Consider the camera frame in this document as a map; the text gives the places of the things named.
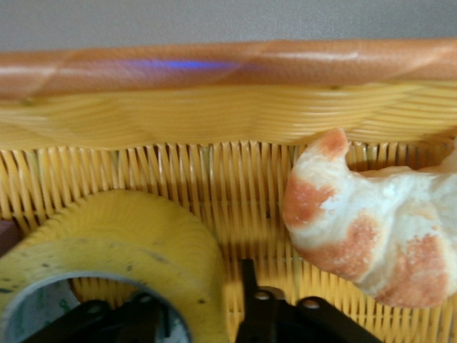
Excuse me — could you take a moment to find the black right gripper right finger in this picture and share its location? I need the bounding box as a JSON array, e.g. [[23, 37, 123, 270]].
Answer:
[[233, 257, 381, 343]]

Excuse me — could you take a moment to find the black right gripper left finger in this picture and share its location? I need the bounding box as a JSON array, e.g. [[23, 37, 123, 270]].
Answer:
[[19, 292, 171, 343]]

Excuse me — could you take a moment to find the yellow tape roll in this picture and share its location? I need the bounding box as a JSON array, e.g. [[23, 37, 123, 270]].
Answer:
[[0, 189, 229, 343]]

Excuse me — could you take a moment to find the toy croissant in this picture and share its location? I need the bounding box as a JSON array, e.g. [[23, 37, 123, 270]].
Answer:
[[281, 127, 457, 309]]

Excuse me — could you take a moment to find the yellow woven tray orange rim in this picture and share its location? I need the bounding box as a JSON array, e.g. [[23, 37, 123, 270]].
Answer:
[[0, 38, 457, 343]]

